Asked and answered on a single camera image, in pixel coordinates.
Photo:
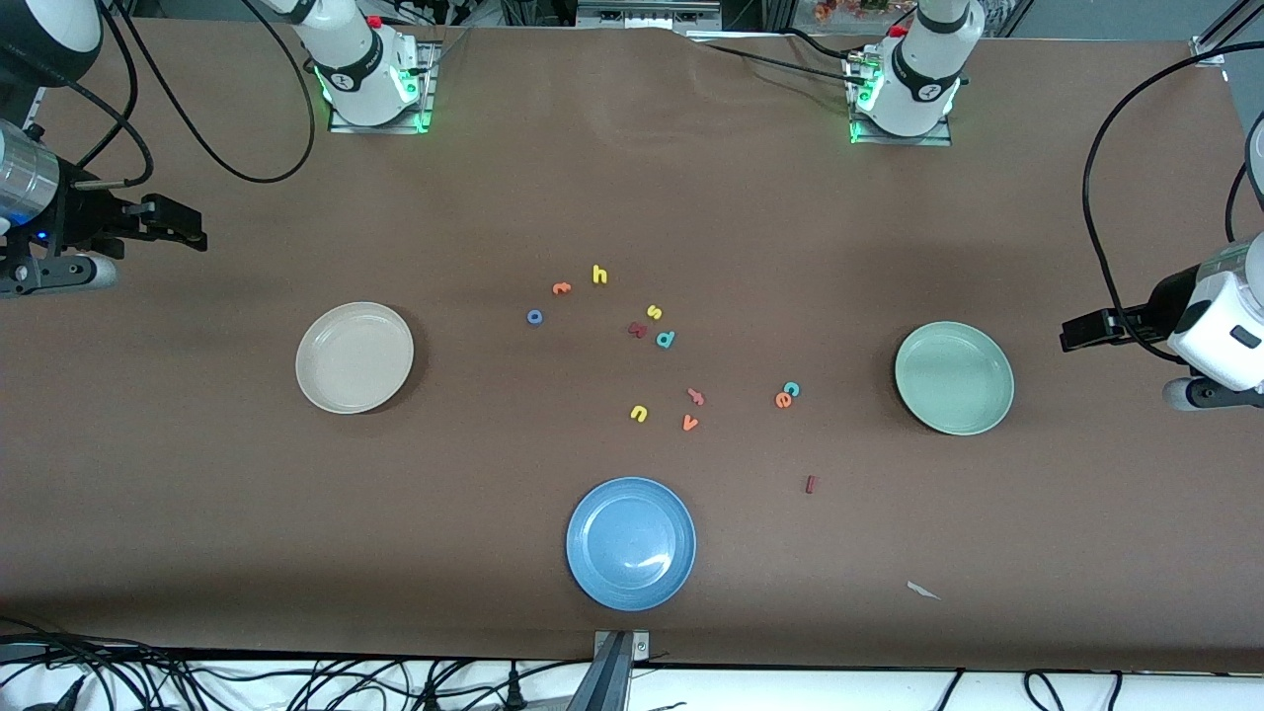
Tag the aluminium frame rail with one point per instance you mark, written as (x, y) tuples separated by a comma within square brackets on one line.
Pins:
[(1207, 46)]

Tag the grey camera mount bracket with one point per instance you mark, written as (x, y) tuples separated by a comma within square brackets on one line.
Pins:
[(637, 647)]

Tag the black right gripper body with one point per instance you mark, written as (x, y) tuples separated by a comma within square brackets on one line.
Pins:
[(81, 215)]

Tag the brown table cover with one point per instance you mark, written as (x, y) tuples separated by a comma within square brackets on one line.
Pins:
[(494, 197)]

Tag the orange floral decoration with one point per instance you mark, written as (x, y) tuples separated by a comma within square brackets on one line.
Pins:
[(849, 10)]

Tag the grey power strip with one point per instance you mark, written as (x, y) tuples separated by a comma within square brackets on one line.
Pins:
[(647, 14)]

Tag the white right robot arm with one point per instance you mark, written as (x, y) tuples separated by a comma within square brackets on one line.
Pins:
[(360, 74)]

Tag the beige round plate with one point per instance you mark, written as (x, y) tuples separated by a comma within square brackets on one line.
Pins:
[(355, 357)]

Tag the blue round plate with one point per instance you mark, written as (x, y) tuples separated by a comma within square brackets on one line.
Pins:
[(630, 543)]

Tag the black power plug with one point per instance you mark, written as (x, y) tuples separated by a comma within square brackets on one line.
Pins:
[(513, 689), (430, 699)]

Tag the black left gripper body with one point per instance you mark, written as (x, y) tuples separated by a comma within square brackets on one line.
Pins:
[(1166, 297)]

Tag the green round plate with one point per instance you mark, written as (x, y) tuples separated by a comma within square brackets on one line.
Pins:
[(954, 378)]

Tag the aluminium arm base plate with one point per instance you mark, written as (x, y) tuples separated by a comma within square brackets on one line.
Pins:
[(380, 128), (904, 141)]

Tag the white paper scrap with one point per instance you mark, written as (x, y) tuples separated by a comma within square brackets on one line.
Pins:
[(920, 590)]

